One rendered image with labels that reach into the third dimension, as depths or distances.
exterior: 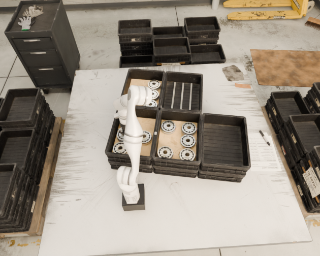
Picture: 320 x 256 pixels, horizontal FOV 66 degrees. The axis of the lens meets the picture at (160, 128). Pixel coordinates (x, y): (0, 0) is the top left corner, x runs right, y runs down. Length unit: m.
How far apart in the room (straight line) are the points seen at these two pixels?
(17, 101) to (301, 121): 2.73
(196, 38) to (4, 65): 2.66
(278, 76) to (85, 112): 2.56
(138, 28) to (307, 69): 2.32
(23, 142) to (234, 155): 1.84
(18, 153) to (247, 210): 1.92
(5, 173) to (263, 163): 1.96
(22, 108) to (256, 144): 2.09
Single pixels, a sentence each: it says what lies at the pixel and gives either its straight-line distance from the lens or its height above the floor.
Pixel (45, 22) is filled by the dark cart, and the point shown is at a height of 0.86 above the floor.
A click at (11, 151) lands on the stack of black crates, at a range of 2.57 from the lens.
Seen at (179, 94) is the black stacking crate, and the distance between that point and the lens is 1.99.
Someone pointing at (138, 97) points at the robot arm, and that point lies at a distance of 1.15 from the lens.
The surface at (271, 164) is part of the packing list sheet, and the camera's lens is 1.93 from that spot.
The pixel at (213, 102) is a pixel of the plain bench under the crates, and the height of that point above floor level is 0.70.
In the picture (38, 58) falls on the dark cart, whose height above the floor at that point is 0.56.
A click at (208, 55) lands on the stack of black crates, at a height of 0.38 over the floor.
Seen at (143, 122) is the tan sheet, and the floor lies 0.83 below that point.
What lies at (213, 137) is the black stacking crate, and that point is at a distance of 1.77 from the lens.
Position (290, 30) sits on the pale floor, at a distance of 4.64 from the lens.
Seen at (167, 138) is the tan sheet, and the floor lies 0.83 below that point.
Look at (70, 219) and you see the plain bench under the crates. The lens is 1.73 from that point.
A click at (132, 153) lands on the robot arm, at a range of 1.22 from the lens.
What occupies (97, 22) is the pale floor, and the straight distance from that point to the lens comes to 4.53.
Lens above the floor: 2.27
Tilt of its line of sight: 54 degrees down
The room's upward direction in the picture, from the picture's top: 1 degrees counter-clockwise
